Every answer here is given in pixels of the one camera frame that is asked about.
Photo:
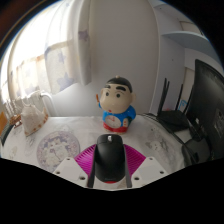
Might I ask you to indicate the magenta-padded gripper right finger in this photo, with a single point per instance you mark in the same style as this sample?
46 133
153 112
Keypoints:
148 168

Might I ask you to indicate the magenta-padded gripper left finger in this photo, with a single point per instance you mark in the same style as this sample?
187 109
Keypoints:
71 168

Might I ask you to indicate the black computer mouse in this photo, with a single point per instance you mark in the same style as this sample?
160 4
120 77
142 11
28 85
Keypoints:
110 156

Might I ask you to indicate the round purple printed mouse pad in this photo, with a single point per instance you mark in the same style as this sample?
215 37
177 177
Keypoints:
56 150

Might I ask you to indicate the white printed tablecloth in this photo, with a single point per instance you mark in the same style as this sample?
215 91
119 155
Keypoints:
156 143

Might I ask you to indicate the black desk device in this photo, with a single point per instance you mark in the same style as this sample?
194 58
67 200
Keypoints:
190 153

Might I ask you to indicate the black router with antennas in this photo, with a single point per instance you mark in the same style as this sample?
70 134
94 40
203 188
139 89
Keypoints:
173 118

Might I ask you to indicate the white jug with cloth cover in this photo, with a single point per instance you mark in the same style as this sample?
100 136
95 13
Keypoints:
33 118

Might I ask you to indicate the cartoon boy figurine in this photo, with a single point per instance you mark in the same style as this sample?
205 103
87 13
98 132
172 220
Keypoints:
117 106

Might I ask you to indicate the black keyboard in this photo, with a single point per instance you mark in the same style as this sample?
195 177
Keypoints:
5 135

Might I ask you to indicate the wooden rack with bottles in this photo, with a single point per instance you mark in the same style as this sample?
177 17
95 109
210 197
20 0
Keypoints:
14 116

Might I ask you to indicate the brown wooden chair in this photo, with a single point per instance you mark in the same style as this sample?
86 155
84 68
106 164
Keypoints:
2 121

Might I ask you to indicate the black computer monitor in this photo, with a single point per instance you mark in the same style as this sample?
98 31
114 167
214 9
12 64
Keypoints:
211 113

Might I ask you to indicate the white star-print curtain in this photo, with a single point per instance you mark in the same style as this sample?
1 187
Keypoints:
50 50

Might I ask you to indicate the white wall shelf unit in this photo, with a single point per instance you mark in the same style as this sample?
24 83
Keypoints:
186 36

